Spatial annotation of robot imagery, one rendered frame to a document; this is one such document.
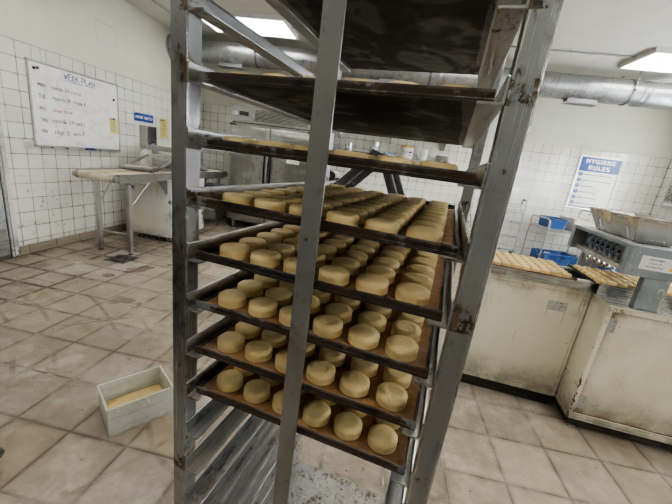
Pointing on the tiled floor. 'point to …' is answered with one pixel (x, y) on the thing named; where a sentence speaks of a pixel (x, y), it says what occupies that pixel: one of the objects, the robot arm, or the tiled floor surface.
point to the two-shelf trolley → (543, 229)
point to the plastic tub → (135, 400)
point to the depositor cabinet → (620, 373)
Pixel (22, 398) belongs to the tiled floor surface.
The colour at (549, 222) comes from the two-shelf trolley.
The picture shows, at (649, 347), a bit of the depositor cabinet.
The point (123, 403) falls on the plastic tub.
